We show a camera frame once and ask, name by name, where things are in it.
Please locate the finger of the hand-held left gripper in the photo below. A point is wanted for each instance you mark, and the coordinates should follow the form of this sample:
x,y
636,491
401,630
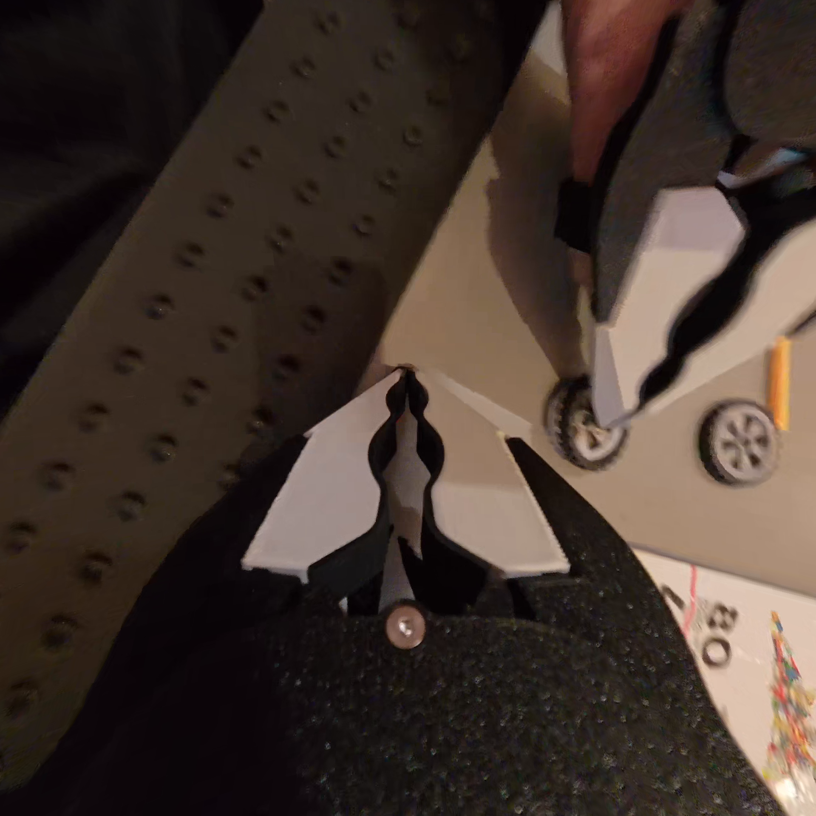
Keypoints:
x,y
644,287
765,306

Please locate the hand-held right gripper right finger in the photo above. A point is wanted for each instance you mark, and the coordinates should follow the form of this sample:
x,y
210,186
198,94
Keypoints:
x,y
491,510

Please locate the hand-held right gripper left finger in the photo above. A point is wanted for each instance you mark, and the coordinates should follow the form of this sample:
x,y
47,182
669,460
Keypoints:
x,y
306,503

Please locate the long orange rod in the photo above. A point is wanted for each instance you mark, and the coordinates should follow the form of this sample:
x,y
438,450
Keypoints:
x,y
779,382

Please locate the grey toy wheel black tire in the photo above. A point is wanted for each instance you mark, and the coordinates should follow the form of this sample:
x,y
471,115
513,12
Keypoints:
x,y
577,440
739,443

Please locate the person's left hand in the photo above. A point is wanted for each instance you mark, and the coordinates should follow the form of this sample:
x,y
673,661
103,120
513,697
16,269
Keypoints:
x,y
612,64

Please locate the black perforated pad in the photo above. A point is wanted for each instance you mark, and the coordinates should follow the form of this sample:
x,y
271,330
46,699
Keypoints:
x,y
223,287

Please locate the K'nex building set booklet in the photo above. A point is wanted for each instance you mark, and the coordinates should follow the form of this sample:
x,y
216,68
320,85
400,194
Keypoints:
x,y
752,586

